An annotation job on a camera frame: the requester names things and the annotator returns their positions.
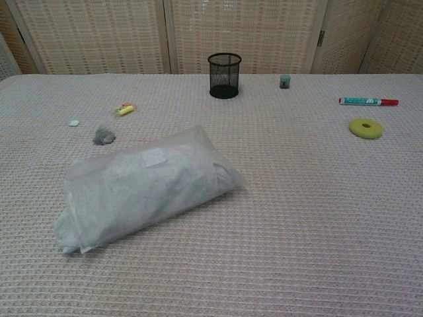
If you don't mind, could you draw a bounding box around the translucent white plastic bag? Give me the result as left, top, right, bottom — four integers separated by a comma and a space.
54, 124, 247, 256

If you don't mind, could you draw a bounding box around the black mesh pen holder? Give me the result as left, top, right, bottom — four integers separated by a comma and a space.
207, 52, 243, 99

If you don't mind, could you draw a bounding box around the white woven tablecloth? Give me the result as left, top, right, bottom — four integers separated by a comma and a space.
0, 73, 423, 317

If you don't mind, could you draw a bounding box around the grey crumpled ball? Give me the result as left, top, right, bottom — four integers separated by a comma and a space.
93, 127, 117, 145

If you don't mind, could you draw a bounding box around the teal marker with red cap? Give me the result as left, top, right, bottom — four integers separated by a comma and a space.
338, 96, 399, 107

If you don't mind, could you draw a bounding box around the beige woven folding screen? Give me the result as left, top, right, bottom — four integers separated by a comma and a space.
0, 0, 423, 83

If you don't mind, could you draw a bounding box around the yellow foam ring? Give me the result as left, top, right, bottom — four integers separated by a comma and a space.
348, 118, 385, 140

